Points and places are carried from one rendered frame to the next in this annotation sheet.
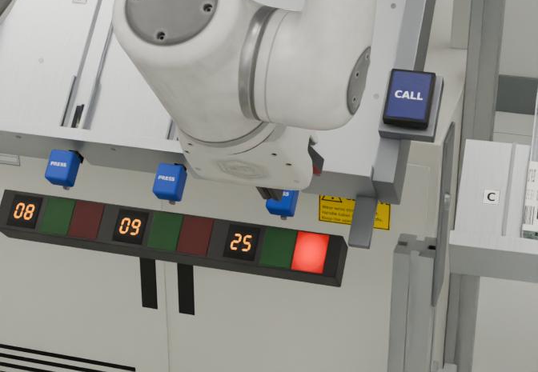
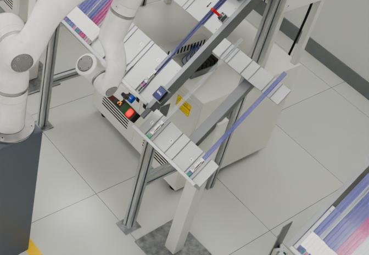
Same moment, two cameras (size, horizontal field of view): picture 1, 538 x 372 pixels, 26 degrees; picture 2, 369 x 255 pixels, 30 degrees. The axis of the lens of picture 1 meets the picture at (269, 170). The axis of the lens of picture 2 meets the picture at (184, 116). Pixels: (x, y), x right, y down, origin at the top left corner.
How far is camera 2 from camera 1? 1.85 m
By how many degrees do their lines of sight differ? 24
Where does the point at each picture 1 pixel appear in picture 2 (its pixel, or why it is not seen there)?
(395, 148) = (154, 102)
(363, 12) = (112, 81)
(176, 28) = (82, 68)
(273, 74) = (96, 83)
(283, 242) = (126, 107)
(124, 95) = not seen: hidden behind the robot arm
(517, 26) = not seen: outside the picture
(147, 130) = not seen: hidden behind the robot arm
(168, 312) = (140, 105)
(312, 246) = (130, 112)
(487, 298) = (272, 153)
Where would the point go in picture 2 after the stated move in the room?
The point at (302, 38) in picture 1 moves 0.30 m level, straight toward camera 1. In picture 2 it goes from (101, 80) to (40, 119)
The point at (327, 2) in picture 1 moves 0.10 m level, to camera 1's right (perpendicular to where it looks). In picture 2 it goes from (105, 77) to (128, 91)
